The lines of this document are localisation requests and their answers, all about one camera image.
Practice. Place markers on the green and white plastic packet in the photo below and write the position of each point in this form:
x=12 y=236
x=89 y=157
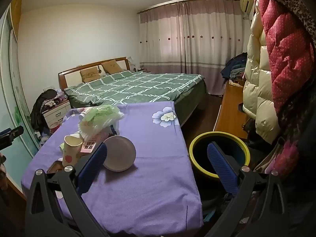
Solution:
x=98 y=118

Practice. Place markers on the red dotted quilted jacket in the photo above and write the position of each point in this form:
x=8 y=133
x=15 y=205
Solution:
x=284 y=54

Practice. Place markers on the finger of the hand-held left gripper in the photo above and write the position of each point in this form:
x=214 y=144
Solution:
x=12 y=132

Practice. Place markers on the wardrobe sliding door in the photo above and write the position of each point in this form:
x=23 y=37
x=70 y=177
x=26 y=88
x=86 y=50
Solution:
x=14 y=103

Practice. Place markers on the wooden bed headboard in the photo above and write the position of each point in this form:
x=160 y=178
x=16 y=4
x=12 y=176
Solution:
x=63 y=79

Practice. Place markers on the beige handbag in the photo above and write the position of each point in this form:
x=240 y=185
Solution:
x=269 y=158

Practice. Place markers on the pink floral bag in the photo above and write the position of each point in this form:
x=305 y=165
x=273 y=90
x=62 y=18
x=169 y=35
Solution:
x=288 y=158

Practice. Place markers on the leopard print scarf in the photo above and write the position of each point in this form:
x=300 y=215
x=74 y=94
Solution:
x=301 y=12

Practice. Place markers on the pink box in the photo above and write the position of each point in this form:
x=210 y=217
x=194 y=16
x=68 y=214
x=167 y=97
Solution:
x=92 y=144

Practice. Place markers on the pink and white curtain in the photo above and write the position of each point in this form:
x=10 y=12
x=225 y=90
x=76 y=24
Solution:
x=185 y=42

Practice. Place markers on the wooden low cabinet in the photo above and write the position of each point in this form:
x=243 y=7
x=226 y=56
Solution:
x=229 y=111

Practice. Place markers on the cream puffer jacket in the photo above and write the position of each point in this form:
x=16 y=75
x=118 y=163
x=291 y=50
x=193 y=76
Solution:
x=259 y=91

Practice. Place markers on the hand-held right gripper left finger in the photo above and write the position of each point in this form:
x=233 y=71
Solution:
x=92 y=163

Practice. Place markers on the black clothes heap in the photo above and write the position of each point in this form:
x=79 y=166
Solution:
x=39 y=103

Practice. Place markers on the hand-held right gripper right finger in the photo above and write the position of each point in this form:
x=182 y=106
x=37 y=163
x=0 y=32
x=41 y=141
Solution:
x=222 y=167

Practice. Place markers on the brown pillow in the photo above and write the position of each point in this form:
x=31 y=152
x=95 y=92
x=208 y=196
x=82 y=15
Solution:
x=112 y=66
x=88 y=75

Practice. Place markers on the dark brown handbag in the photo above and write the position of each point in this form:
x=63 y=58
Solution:
x=250 y=133

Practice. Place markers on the yellow-rimmed blue bin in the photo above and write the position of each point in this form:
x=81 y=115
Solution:
x=214 y=133

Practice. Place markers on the purple floral tablecloth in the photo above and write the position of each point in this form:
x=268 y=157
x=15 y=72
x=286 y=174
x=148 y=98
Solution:
x=148 y=177

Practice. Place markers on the bed with green plaid cover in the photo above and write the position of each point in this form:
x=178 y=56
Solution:
x=148 y=86

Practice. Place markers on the pile of folded clothes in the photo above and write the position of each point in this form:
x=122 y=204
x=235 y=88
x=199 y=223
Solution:
x=234 y=66

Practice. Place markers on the floral paper cup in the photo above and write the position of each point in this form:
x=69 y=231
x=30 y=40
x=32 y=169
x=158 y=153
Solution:
x=70 y=153

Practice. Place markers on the white nightstand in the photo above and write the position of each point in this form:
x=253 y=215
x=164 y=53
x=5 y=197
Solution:
x=56 y=113

